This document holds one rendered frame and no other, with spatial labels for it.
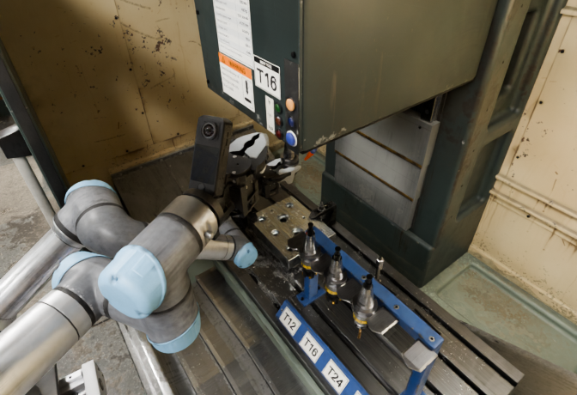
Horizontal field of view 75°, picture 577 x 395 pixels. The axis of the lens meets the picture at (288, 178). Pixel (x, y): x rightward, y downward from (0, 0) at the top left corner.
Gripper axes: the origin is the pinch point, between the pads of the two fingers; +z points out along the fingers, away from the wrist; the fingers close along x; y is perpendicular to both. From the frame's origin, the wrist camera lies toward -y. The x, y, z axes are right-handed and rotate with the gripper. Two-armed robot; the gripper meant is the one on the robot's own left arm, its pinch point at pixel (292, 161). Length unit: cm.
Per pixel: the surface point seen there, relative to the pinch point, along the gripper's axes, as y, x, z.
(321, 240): 8.5, 28.0, -10.5
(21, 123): -30, -20, -68
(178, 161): 48, -96, -11
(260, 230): 32.2, -7.3, -11.1
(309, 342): 37, 38, -23
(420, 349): 10, 67, -14
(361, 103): -35.7, 32.5, -4.0
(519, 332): 74, 72, 62
